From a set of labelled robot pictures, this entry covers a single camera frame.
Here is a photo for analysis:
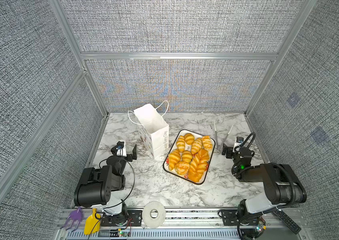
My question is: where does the small croissant centre of tray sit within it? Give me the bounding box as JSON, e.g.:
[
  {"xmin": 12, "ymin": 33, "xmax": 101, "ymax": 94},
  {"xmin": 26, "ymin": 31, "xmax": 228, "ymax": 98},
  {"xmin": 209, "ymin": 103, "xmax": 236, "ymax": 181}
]
[{"xmin": 181, "ymin": 151, "xmax": 193, "ymax": 163}]

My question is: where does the black tv remote control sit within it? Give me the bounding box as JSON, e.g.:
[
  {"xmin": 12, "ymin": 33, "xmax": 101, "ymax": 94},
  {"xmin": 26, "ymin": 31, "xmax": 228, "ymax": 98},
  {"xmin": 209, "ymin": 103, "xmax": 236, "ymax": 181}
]
[{"xmin": 272, "ymin": 210, "xmax": 301, "ymax": 235}]

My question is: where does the white tape roll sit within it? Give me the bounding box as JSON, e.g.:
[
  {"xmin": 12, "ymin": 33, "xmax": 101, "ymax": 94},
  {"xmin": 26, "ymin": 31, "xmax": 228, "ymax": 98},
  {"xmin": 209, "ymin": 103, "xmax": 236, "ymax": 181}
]
[{"xmin": 142, "ymin": 201, "xmax": 166, "ymax": 229}]

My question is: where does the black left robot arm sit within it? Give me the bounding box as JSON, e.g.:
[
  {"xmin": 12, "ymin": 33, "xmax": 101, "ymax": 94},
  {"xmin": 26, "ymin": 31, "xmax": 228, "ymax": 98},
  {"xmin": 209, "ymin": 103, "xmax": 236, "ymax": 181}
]
[{"xmin": 74, "ymin": 141, "xmax": 140, "ymax": 227}]

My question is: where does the small circuit board right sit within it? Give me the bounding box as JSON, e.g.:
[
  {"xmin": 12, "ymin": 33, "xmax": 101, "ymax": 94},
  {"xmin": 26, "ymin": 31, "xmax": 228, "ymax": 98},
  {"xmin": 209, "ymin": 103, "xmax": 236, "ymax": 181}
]
[{"xmin": 249, "ymin": 221, "xmax": 266, "ymax": 239}]

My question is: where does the small green circuit board left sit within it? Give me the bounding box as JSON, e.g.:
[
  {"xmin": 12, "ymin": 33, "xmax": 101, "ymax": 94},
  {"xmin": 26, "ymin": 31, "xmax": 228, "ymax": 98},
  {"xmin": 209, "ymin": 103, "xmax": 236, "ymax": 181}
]
[{"xmin": 110, "ymin": 229, "xmax": 130, "ymax": 238}]

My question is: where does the aluminium front rail frame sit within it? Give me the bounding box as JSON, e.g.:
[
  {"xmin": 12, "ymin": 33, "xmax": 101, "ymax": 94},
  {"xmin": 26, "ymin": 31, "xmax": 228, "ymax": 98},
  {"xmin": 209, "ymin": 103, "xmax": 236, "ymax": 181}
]
[{"xmin": 53, "ymin": 207, "xmax": 314, "ymax": 240}]

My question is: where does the white rectangular black-rimmed tray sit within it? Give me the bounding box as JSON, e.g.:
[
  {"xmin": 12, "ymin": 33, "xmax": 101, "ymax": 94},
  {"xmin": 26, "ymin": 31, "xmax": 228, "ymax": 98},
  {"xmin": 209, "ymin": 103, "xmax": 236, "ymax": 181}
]
[{"xmin": 163, "ymin": 130, "xmax": 216, "ymax": 185}]

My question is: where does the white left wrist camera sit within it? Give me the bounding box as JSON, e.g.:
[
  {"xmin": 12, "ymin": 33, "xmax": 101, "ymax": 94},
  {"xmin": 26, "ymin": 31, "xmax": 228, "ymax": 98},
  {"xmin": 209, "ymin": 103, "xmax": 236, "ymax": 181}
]
[{"xmin": 116, "ymin": 141, "xmax": 127, "ymax": 157}]

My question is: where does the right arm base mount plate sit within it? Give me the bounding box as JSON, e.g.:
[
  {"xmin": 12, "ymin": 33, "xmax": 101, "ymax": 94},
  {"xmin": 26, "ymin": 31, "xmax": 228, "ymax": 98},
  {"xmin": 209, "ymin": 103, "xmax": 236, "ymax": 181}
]
[{"xmin": 217, "ymin": 209, "xmax": 264, "ymax": 227}]

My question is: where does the purple plastic fork toy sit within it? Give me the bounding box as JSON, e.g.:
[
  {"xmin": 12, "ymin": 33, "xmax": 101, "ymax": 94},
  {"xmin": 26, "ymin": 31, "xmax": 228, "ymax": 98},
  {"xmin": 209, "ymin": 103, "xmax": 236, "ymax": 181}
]
[{"xmin": 60, "ymin": 207, "xmax": 84, "ymax": 232}]

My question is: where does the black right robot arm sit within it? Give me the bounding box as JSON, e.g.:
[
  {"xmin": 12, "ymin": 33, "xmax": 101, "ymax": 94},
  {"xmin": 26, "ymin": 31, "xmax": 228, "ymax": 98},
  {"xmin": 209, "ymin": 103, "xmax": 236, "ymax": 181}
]
[{"xmin": 222, "ymin": 145, "xmax": 307, "ymax": 224}]

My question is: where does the round bun bottom left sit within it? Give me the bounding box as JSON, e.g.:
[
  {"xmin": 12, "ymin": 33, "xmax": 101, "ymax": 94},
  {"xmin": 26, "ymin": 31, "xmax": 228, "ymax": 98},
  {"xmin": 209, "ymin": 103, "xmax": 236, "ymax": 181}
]
[{"xmin": 174, "ymin": 161, "xmax": 190, "ymax": 176}]

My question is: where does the croissant top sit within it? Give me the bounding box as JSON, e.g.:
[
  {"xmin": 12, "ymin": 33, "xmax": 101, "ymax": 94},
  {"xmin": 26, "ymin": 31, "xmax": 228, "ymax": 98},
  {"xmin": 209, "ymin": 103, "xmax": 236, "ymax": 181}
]
[
  {"xmin": 184, "ymin": 133, "xmax": 194, "ymax": 145},
  {"xmin": 201, "ymin": 136, "xmax": 213, "ymax": 151}
]

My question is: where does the white paper gift bag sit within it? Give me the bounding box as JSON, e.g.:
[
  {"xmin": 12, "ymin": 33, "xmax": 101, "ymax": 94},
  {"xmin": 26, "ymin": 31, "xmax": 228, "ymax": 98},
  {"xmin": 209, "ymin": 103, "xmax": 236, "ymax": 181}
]
[{"xmin": 128, "ymin": 104, "xmax": 169, "ymax": 159}]

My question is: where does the yellow plastic scoop toy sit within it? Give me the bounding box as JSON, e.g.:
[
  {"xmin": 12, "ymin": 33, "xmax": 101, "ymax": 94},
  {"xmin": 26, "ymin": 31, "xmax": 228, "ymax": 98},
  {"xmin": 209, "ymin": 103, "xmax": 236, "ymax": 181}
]
[{"xmin": 84, "ymin": 209, "xmax": 102, "ymax": 236}]

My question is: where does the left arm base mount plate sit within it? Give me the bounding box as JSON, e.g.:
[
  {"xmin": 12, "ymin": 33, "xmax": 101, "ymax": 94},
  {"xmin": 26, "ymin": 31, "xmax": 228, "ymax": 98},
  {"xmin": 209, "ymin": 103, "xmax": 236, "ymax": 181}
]
[{"xmin": 100, "ymin": 210, "xmax": 142, "ymax": 228}]

